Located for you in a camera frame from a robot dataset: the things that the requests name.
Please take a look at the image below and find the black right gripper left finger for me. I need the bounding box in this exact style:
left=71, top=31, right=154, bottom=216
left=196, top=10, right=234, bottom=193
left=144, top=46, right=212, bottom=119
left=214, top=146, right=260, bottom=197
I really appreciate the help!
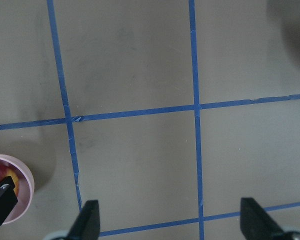
left=43, top=200, right=101, bottom=240

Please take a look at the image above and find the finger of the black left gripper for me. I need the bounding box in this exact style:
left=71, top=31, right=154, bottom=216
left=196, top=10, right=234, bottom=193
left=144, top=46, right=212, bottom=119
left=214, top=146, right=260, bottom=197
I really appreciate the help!
left=0, top=176, right=18, bottom=226

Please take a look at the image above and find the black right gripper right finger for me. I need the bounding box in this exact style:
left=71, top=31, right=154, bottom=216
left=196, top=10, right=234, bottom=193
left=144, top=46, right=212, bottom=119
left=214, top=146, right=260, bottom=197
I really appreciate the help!
left=240, top=197, right=300, bottom=240

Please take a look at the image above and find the red apple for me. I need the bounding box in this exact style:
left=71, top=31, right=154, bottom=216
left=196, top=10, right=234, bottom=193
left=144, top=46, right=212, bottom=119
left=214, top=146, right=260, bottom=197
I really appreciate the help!
left=0, top=164, right=20, bottom=197

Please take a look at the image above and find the pink bowl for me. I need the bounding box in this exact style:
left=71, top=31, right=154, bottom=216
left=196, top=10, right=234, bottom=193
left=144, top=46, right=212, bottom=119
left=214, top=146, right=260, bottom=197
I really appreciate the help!
left=0, top=154, right=35, bottom=225

